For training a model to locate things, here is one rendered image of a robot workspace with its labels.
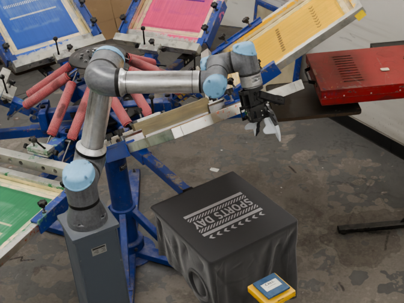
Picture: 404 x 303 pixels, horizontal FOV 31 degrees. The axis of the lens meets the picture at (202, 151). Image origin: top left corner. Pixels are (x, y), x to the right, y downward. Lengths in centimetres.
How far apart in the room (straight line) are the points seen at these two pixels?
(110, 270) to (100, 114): 62
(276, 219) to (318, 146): 233
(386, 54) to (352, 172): 122
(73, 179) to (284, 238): 96
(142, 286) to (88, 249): 153
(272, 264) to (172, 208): 50
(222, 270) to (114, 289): 44
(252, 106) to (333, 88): 129
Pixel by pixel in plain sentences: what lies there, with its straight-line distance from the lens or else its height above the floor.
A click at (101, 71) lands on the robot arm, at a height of 181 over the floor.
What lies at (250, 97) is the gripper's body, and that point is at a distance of 251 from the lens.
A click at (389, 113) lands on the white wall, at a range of 522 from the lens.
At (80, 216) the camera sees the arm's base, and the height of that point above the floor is 126.
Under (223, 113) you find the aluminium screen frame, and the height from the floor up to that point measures 155.
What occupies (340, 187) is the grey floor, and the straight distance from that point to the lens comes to 495.
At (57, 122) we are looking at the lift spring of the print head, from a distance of 372.
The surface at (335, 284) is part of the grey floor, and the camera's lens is 421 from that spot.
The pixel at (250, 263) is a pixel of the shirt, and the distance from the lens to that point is 304.
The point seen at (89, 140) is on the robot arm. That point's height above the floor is 149.
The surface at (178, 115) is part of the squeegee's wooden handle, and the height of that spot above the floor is 127.
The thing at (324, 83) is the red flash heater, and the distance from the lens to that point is 381.
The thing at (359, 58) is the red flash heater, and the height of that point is 110.
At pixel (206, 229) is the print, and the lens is 307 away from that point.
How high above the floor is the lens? 283
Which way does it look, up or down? 32 degrees down
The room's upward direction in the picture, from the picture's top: 5 degrees counter-clockwise
